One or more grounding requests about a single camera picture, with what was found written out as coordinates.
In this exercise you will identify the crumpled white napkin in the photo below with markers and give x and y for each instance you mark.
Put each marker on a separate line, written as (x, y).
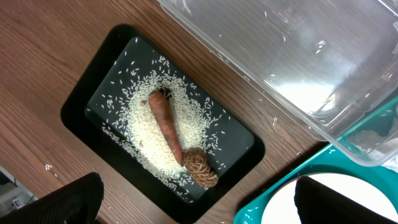
(366, 140)

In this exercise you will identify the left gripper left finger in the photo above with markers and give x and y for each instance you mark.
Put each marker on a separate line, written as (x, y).
(76, 202)

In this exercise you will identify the black plastic tray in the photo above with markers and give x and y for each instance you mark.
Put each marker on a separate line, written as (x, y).
(240, 150)

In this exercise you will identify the orange carrot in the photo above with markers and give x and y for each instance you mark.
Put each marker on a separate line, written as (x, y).
(161, 110)

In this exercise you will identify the teal serving tray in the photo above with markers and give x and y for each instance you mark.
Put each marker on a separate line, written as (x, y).
(330, 160)

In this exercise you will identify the clear plastic bin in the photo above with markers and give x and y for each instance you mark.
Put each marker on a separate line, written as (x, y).
(330, 64)

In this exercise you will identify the pile of white rice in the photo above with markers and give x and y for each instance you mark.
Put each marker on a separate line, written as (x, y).
(146, 137)

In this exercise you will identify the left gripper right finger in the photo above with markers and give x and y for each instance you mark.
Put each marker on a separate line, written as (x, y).
(317, 203)

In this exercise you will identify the large white plate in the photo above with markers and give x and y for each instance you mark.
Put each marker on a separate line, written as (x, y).
(281, 207)

